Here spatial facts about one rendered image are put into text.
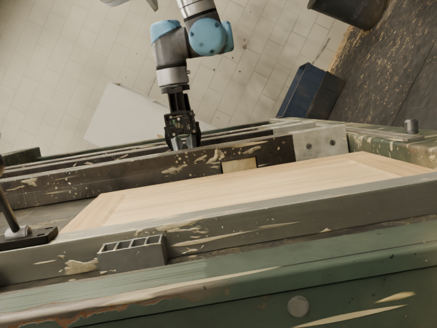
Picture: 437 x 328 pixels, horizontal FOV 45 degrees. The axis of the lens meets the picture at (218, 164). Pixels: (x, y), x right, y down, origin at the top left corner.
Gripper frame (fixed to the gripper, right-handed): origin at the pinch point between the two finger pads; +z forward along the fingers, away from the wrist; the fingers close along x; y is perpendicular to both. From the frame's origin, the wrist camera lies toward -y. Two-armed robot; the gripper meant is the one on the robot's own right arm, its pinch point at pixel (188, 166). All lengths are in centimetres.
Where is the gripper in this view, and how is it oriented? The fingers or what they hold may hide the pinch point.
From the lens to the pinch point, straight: 131.0
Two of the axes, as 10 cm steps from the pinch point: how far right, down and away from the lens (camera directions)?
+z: 1.6, 9.8, 1.3
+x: 9.9, -1.6, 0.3
